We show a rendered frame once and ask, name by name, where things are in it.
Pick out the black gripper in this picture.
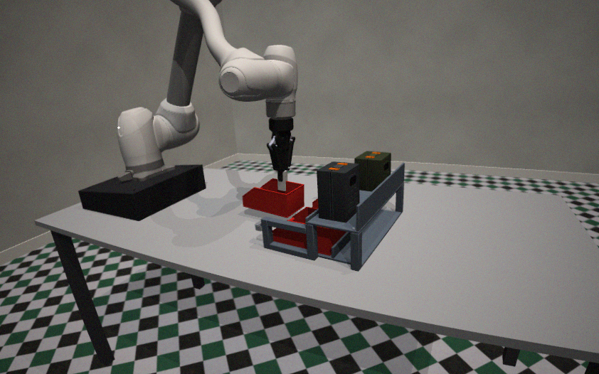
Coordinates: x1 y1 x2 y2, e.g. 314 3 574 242
267 118 295 191

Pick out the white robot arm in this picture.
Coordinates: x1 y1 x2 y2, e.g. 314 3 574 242
117 0 298 182

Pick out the olive green case with orange latches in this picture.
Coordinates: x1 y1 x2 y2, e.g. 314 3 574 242
354 151 391 191

